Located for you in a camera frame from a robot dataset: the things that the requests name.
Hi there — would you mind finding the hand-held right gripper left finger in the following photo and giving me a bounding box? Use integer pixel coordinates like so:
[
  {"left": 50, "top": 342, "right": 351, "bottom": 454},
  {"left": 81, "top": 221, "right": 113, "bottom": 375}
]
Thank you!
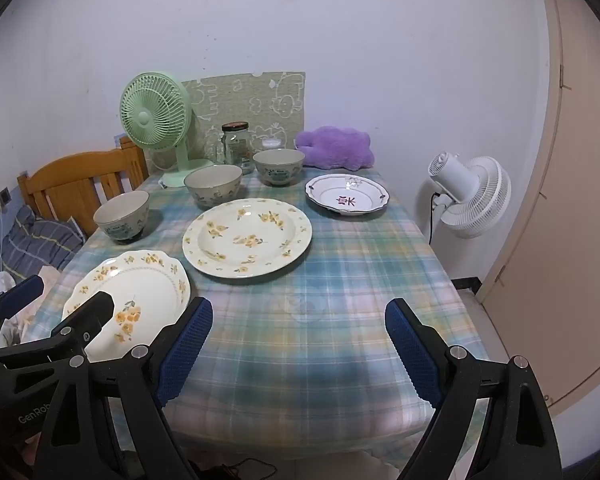
[{"left": 35, "top": 296, "right": 215, "bottom": 480}]

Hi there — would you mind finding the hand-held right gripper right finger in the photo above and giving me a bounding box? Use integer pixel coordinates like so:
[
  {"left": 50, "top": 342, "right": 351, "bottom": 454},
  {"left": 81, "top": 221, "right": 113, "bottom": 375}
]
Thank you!
[{"left": 384, "top": 298, "right": 563, "bottom": 480}]

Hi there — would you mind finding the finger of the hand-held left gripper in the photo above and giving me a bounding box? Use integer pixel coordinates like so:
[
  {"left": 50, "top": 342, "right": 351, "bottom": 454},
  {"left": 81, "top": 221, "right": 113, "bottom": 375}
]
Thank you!
[
  {"left": 0, "top": 275, "right": 46, "bottom": 333},
  {"left": 0, "top": 291, "right": 116, "bottom": 363}
]

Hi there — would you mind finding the scalloped yellow floral plate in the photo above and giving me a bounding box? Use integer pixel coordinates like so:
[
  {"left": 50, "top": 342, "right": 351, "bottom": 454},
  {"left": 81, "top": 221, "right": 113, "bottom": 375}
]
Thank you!
[{"left": 61, "top": 250, "right": 191, "bottom": 363}]

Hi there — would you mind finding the floral bowl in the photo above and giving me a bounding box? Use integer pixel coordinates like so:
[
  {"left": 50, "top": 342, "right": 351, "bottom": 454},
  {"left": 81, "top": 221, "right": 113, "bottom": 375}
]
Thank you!
[{"left": 93, "top": 191, "right": 150, "bottom": 245}]

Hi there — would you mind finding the large round floral plate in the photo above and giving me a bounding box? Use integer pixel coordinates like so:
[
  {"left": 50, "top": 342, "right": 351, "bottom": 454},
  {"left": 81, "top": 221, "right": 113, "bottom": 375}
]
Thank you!
[{"left": 182, "top": 198, "right": 313, "bottom": 279}]

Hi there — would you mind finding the grey ceramic bowl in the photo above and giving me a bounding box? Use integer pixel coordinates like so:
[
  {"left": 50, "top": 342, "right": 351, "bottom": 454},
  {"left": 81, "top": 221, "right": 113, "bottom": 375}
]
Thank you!
[
  {"left": 183, "top": 165, "right": 243, "bottom": 209},
  {"left": 252, "top": 148, "right": 306, "bottom": 188}
]

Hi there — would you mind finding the white plate with red mark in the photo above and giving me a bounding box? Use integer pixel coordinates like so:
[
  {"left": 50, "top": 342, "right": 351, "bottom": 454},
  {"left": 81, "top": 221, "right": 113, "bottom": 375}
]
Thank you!
[{"left": 305, "top": 174, "right": 392, "bottom": 217}]

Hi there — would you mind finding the peach cloth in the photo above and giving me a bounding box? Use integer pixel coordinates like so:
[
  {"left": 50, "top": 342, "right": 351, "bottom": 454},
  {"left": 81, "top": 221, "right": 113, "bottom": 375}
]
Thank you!
[{"left": 10, "top": 267, "right": 63, "bottom": 346}]

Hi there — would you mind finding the grey plaid pillow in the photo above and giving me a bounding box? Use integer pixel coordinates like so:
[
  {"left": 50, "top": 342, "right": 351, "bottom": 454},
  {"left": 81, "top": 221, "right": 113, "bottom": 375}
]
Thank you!
[{"left": 0, "top": 205, "right": 83, "bottom": 276}]

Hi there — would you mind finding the plaid tablecloth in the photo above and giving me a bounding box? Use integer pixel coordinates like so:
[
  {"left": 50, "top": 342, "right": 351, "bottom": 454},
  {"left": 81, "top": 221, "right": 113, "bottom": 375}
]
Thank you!
[{"left": 22, "top": 160, "right": 491, "bottom": 461}]

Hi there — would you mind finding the wooden headboard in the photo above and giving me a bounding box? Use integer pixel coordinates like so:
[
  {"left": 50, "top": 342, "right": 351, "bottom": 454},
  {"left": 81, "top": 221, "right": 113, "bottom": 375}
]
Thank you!
[{"left": 17, "top": 135, "right": 151, "bottom": 238}]

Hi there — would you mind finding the white standing fan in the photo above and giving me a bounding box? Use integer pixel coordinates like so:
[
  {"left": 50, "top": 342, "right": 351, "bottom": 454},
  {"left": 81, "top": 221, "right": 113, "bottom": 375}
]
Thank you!
[{"left": 426, "top": 151, "right": 512, "bottom": 246}]

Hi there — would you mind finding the green desk fan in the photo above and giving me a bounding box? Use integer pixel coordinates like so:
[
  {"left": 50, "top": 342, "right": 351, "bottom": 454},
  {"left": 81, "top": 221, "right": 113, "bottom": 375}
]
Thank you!
[{"left": 119, "top": 72, "right": 213, "bottom": 188}]

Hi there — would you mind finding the glass jar with brown lid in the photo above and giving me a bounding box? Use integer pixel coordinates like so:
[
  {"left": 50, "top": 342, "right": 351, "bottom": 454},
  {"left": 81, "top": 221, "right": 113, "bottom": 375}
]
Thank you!
[{"left": 205, "top": 122, "right": 253, "bottom": 167}]

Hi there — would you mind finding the purple plush toy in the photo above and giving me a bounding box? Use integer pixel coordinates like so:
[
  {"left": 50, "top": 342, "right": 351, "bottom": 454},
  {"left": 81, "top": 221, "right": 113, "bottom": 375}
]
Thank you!
[{"left": 295, "top": 126, "right": 376, "bottom": 170}]

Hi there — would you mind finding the beige door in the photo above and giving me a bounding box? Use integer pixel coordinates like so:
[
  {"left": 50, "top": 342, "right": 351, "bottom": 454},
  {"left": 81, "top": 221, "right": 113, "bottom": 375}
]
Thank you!
[{"left": 480, "top": 0, "right": 600, "bottom": 416}]

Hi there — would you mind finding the green printed board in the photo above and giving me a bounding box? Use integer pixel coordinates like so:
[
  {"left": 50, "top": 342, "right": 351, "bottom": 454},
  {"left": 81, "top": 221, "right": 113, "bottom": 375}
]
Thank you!
[{"left": 181, "top": 71, "right": 307, "bottom": 158}]

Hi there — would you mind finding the white thin cable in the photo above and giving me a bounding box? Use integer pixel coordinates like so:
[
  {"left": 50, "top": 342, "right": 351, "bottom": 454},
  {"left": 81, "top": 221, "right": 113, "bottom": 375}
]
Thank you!
[{"left": 0, "top": 207, "right": 8, "bottom": 281}]

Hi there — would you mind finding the black power cable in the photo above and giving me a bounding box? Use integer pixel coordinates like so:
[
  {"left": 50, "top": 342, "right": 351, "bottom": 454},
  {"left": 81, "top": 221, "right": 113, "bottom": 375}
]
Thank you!
[{"left": 428, "top": 191, "right": 439, "bottom": 245}]

